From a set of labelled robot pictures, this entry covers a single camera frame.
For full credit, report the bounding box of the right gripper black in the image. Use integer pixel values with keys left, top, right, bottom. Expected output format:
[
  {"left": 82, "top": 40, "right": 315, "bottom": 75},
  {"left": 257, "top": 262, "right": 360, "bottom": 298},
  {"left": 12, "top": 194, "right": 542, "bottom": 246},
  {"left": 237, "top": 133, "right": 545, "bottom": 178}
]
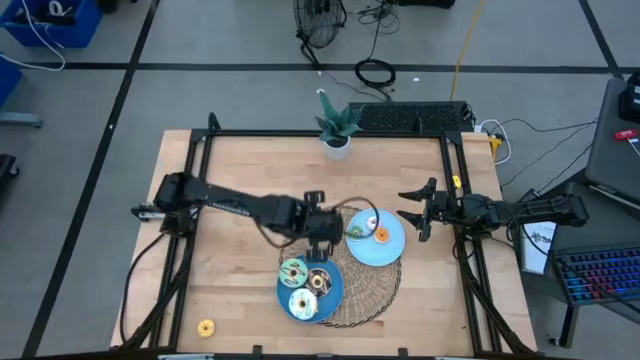
[{"left": 397, "top": 177, "right": 454, "bottom": 244}]

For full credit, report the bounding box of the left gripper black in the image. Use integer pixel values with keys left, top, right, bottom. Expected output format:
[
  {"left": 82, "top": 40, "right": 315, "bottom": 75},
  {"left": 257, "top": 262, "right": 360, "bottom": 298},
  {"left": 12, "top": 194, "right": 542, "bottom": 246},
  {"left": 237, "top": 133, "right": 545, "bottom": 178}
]
[{"left": 299, "top": 189, "right": 346, "bottom": 264}]

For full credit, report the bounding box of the large green striped donut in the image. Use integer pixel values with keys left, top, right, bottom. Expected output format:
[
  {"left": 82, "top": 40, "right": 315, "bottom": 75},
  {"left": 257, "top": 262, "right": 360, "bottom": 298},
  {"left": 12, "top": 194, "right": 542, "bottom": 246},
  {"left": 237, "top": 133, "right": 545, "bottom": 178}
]
[{"left": 278, "top": 258, "right": 309, "bottom": 289}]

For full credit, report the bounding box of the dark blue shallow bowl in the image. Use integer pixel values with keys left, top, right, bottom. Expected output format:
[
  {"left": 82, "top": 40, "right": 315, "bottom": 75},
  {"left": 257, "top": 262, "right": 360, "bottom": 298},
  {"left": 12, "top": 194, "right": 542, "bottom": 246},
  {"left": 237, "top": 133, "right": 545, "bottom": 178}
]
[{"left": 276, "top": 254, "right": 345, "bottom": 324}]

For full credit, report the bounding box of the large chocolate glazed donut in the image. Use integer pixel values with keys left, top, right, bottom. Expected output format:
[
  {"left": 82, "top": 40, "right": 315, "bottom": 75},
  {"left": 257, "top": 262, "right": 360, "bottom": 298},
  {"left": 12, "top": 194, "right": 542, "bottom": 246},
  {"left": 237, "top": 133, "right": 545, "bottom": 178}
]
[{"left": 305, "top": 268, "right": 333, "bottom": 298}]

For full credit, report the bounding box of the pale blue plate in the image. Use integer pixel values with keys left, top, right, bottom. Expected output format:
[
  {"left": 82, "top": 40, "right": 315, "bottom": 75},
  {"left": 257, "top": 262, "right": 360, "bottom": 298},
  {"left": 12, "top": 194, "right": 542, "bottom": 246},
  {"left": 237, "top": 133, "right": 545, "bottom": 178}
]
[{"left": 344, "top": 207, "right": 407, "bottom": 268}]

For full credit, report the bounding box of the white plant pot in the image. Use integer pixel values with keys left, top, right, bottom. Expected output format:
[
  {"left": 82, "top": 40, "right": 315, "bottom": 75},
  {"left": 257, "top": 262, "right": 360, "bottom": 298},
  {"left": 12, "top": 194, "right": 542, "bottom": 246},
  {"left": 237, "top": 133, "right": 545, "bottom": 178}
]
[{"left": 322, "top": 134, "right": 352, "bottom": 161}]

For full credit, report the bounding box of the round woven straw mat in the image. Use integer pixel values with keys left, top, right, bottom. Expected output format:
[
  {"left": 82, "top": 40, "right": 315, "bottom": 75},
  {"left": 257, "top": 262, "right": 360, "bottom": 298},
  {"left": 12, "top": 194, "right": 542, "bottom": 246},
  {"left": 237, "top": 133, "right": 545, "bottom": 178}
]
[{"left": 279, "top": 205, "right": 403, "bottom": 329}]

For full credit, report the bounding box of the large white blue sprinkled donut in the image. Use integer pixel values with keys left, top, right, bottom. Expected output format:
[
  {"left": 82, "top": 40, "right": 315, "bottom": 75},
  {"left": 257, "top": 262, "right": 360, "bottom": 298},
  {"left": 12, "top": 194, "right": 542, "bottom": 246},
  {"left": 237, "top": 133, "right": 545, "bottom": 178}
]
[{"left": 288, "top": 288, "right": 319, "bottom": 321}]

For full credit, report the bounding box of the green snake plant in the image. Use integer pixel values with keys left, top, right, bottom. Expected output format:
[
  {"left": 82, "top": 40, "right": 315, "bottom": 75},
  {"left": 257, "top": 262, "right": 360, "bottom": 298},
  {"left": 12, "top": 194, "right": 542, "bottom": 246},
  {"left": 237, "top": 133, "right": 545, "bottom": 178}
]
[{"left": 313, "top": 89, "right": 364, "bottom": 144}]

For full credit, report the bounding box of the white paper sheet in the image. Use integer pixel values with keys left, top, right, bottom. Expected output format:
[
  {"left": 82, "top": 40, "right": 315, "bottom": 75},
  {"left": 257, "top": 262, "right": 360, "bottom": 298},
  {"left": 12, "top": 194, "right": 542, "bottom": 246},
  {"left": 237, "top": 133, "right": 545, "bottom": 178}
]
[{"left": 519, "top": 221, "right": 558, "bottom": 275}]

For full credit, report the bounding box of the dark side desk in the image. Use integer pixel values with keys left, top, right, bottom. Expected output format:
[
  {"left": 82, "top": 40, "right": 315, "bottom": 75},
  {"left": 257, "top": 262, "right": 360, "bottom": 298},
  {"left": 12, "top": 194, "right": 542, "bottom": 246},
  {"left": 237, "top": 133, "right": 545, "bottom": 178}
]
[{"left": 514, "top": 182, "right": 640, "bottom": 349}]

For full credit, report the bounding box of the rainbow backlit keyboard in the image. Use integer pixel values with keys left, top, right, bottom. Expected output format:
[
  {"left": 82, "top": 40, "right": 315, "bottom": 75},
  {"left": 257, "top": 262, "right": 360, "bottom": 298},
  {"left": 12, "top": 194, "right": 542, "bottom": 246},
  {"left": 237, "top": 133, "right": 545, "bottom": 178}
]
[{"left": 551, "top": 243, "right": 640, "bottom": 307}]

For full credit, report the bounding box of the grey desk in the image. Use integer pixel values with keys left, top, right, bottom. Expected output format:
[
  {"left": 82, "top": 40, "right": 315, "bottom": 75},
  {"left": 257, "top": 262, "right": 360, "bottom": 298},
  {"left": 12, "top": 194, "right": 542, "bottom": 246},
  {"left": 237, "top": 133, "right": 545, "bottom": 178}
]
[{"left": 583, "top": 77, "right": 640, "bottom": 204}]

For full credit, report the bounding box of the black floor fan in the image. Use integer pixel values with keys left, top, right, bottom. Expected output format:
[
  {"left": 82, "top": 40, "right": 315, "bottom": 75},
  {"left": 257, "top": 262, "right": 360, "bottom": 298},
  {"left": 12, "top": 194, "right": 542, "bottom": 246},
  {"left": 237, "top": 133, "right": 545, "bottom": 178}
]
[{"left": 292, "top": 0, "right": 348, "bottom": 69}]

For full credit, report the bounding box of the black desktop device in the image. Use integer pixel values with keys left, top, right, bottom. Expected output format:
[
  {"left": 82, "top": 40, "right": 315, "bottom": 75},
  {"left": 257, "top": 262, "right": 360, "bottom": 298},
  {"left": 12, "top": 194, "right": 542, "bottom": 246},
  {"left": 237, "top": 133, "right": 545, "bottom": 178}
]
[{"left": 618, "top": 70, "right": 640, "bottom": 125}]

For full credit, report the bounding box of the blue plastic bin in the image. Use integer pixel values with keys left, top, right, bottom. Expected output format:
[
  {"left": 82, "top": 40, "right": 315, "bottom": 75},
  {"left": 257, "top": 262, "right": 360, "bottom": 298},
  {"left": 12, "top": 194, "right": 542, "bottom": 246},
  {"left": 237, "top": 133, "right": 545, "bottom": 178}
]
[{"left": 0, "top": 0, "right": 104, "bottom": 50}]

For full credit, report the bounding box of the grey metal bar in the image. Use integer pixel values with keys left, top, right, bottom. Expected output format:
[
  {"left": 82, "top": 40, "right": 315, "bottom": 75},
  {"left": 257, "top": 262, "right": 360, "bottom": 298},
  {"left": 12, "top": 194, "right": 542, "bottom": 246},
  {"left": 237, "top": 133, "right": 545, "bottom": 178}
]
[{"left": 0, "top": 111, "right": 44, "bottom": 129}]

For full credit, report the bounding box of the black chair caster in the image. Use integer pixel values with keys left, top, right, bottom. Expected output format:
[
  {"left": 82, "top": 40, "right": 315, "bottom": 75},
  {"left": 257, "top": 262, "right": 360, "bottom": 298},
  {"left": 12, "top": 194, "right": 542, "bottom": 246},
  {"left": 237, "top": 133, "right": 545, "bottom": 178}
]
[{"left": 0, "top": 153, "right": 21, "bottom": 184}]

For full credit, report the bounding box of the coiled black floor cable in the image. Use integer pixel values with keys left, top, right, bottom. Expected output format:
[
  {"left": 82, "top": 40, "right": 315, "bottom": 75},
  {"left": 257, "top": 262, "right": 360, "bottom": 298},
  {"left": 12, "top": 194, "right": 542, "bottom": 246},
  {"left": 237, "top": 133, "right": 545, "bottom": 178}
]
[{"left": 353, "top": 0, "right": 401, "bottom": 101}]

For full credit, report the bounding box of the yellow hanging power cable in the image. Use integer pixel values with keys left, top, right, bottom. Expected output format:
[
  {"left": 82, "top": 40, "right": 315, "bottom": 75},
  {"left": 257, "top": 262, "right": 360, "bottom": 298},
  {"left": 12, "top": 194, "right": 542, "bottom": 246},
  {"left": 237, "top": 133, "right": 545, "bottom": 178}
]
[{"left": 448, "top": 0, "right": 486, "bottom": 101}]

